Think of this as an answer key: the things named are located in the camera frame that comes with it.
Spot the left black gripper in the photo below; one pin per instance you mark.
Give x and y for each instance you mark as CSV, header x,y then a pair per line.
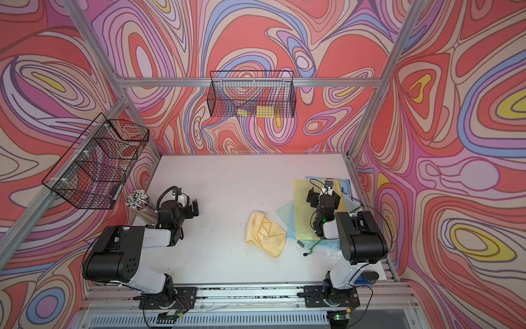
x,y
195,210

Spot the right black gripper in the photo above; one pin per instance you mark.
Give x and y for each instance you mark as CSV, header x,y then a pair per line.
x,y
312,197

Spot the yellow document bag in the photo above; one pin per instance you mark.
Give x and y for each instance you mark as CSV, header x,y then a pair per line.
x,y
303,211

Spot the green zip document bag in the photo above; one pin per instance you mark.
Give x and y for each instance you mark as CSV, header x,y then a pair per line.
x,y
313,244

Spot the yellow wiping cloth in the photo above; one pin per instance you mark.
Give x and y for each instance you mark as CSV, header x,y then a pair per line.
x,y
265,234

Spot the light blue mesh document bag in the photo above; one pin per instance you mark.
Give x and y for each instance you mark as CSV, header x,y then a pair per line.
x,y
345,184

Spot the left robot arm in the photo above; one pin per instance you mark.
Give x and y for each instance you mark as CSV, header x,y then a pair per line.
x,y
115,256

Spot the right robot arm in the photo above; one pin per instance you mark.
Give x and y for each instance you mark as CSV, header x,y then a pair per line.
x,y
362,245

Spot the clear pencil holder cup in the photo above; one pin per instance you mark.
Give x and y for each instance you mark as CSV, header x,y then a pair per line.
x,y
141,203

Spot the yellow sponge in basket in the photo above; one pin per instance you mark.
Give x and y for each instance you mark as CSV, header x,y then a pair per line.
x,y
258,112

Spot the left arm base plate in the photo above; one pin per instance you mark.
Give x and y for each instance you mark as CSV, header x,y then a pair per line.
x,y
182,298

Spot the black wire basket left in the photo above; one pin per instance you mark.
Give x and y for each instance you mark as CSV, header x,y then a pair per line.
x,y
92,173

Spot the black wire basket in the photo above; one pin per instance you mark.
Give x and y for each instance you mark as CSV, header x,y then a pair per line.
x,y
92,173
245,89

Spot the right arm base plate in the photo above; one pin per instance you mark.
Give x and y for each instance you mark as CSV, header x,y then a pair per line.
x,y
319,296

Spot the black wire basket back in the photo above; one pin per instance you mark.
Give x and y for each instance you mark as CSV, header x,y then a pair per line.
x,y
245,89

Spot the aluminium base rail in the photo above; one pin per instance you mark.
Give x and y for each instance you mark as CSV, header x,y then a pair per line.
x,y
386,304

